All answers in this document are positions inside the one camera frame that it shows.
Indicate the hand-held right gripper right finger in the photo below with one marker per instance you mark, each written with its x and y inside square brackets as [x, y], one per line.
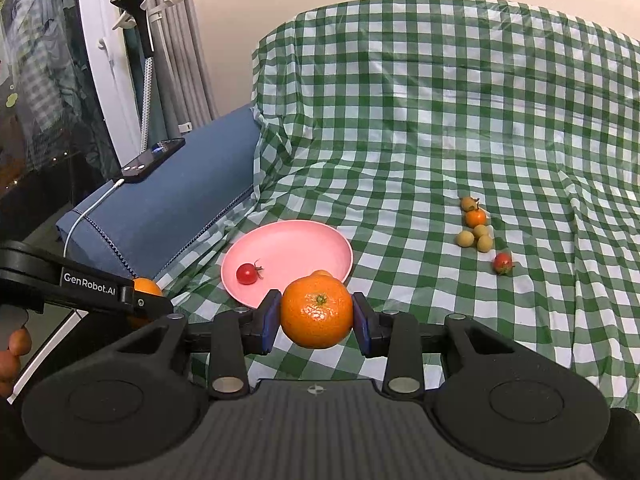
[360, 322]

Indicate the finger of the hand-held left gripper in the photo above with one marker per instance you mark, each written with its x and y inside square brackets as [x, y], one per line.
[150, 304]

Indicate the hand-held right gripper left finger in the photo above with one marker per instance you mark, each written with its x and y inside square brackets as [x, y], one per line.
[271, 321]

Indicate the large mandarin orange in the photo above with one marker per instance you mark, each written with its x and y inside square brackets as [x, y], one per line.
[316, 312]

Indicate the cherry tomato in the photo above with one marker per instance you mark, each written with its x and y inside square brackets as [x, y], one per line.
[502, 263]
[245, 274]

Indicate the pink plate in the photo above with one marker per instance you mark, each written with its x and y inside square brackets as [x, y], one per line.
[300, 250]

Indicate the person's left hand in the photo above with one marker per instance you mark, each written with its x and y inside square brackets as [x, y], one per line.
[12, 360]

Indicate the blue cushion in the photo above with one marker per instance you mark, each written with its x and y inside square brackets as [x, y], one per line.
[190, 185]

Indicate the tan longan fruit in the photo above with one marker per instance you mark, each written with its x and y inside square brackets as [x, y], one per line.
[480, 230]
[484, 243]
[463, 238]
[469, 203]

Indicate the black smartphone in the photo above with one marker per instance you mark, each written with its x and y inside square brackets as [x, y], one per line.
[150, 160]

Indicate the small white object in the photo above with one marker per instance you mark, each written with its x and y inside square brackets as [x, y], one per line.
[183, 125]

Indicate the green checked tablecloth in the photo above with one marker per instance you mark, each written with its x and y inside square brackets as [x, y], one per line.
[425, 110]

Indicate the hanging clothes behind glass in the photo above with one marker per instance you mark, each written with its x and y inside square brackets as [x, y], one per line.
[35, 60]

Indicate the grey curtain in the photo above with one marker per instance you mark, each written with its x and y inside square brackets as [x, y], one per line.
[185, 60]

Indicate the white door frame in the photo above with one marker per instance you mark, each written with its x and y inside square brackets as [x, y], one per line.
[110, 85]

